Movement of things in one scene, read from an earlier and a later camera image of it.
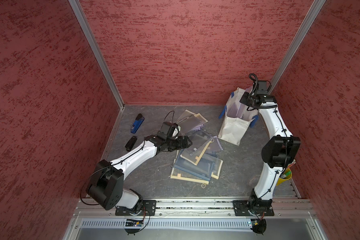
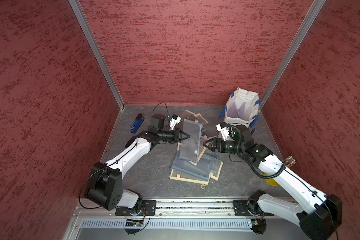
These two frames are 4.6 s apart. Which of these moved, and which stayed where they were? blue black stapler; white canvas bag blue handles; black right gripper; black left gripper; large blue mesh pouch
Moved: black right gripper; black left gripper
Stayed: large blue mesh pouch; blue black stapler; white canvas bag blue handles
